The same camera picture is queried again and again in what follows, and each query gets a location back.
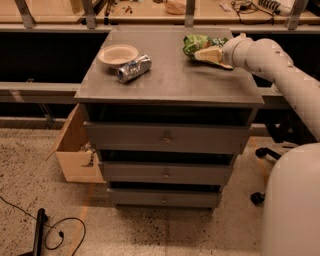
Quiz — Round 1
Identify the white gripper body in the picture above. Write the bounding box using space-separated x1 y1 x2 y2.
222 33 248 67

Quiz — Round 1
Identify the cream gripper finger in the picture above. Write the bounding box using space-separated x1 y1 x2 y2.
194 46 222 63

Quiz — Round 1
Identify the green rice chip bag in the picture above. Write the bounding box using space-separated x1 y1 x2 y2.
183 34 233 70

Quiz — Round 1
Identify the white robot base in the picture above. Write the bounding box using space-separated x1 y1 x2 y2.
261 143 320 256

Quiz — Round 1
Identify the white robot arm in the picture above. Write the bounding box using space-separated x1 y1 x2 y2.
194 34 320 141

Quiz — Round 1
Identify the silver redbull can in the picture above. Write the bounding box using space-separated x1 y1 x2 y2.
116 55 152 83

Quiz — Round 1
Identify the black coiled spring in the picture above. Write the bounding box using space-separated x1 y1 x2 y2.
258 0 281 12

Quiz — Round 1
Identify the grey drawer cabinet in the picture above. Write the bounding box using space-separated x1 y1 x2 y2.
76 26 264 195

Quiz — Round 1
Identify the black office chair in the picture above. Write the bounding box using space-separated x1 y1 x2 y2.
250 113 316 206

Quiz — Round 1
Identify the beige shallow bowl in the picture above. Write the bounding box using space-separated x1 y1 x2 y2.
98 44 138 69

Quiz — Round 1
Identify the grey top drawer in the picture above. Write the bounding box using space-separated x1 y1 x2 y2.
84 122 249 154

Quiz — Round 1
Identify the grey drawer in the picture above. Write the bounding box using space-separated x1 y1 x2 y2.
108 189 221 208
84 122 249 154
100 162 233 185

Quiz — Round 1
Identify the grey middle drawer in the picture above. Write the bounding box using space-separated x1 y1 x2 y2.
100 162 233 185

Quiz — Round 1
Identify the grey bottom drawer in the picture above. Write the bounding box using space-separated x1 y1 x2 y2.
108 189 221 208

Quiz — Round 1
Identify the open cardboard box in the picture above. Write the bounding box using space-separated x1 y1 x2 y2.
47 104 104 183

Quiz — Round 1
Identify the black stand leg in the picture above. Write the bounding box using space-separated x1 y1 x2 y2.
19 208 48 256

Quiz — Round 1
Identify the black cable on bench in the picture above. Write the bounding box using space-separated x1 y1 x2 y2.
230 0 276 27

